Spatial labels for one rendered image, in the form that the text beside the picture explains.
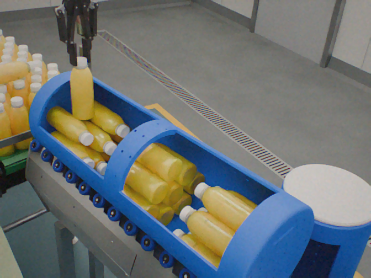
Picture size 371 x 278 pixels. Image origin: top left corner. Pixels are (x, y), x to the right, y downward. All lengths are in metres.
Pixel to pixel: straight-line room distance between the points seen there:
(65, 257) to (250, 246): 1.09
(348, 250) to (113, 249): 0.67
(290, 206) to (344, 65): 4.02
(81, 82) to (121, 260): 0.53
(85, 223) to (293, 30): 4.20
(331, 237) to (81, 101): 0.83
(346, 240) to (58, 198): 0.90
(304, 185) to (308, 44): 3.86
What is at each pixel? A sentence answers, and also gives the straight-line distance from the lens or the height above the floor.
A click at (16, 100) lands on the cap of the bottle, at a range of 1.65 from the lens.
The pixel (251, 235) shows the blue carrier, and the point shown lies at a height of 1.20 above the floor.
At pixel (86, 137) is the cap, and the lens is 1.38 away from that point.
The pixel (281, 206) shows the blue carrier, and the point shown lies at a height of 1.23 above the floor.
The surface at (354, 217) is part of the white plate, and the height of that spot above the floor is 1.04.
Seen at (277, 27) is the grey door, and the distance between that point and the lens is 5.47.
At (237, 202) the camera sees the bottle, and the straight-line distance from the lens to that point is 1.05.
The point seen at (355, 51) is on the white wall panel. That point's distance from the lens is 4.85.
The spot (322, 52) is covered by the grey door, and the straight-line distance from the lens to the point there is 5.05.
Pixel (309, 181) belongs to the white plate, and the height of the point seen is 1.04.
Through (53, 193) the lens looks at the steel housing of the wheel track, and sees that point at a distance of 1.57.
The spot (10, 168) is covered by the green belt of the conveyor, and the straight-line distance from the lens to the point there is 1.69.
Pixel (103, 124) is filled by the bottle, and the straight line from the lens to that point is 1.42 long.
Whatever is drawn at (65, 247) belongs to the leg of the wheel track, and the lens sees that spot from 1.85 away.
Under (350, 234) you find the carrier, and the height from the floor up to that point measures 1.00.
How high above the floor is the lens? 1.85
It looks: 33 degrees down
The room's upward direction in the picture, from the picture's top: 5 degrees clockwise
